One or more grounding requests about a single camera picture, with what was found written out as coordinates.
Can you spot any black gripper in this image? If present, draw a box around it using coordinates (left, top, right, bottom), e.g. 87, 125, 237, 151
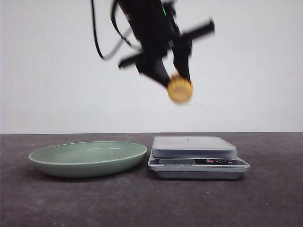
118, 17, 215, 87

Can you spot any yellow corn cob piece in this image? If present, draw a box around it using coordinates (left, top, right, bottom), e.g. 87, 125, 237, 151
167, 73, 193, 104

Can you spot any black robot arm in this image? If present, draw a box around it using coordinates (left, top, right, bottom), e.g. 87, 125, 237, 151
111, 0, 215, 87

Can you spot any silver digital kitchen scale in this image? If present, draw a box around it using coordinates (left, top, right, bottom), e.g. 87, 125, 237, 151
148, 136, 250, 180

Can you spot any green round plate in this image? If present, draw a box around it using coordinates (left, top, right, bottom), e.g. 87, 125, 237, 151
28, 141, 148, 178

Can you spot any black cable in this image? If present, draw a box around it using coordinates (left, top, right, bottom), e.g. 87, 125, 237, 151
90, 0, 143, 61

